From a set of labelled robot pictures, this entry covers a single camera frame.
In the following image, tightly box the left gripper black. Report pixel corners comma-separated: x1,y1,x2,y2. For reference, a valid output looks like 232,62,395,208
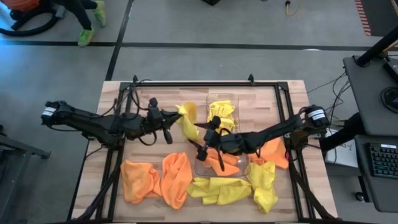
144,106,183,134

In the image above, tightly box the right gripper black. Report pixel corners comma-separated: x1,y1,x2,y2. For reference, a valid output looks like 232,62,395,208
188,115,231,162

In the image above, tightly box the yellow microfiber towel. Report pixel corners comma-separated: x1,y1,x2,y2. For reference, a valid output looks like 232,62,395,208
207,100,236,121
244,161,280,215
214,117,236,135
175,101,200,142
185,176,253,207

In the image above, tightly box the orange microfiber towel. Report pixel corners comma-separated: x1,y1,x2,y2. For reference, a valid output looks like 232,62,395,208
120,159,163,205
248,136,290,170
203,155,242,177
196,147,241,166
160,151,194,210

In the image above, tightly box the clear plastic basket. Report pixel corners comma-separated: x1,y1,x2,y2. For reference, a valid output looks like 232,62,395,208
205,92,240,136
193,135,251,177

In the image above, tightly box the bright green shoe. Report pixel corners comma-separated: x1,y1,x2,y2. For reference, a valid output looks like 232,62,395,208
77,27,96,48
93,0,107,28

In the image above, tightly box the white paper sheet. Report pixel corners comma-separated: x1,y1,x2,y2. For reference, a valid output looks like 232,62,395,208
324,128,359,169

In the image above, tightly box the person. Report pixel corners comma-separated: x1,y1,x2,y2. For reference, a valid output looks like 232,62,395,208
60,0,107,48

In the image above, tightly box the grey metal stand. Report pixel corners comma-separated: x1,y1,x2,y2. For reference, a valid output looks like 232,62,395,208
0,124,52,224

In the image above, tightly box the dark grey low desk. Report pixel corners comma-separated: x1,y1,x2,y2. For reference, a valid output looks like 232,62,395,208
354,134,398,213

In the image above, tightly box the black computer keyboard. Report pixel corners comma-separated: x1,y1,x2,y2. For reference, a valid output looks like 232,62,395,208
369,142,398,180

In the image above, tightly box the black round pad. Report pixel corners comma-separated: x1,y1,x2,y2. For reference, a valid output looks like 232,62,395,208
381,86,398,114

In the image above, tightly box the orange round canister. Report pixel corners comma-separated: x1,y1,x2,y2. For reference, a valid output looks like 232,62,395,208
1,0,41,12

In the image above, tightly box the black monitor stand pole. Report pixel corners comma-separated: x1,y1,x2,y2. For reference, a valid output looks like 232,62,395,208
355,26,398,68

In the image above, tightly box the dark mat with striped edge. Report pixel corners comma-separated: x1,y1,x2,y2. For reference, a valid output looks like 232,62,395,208
354,0,398,37

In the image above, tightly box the black aluminium table frame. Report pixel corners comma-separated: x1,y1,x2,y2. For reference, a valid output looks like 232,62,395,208
67,80,341,224

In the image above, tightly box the yellow cable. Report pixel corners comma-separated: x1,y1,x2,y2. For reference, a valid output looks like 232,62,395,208
285,0,305,17

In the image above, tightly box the black ribbed hose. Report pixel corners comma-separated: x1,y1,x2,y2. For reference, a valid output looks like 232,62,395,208
0,6,62,37

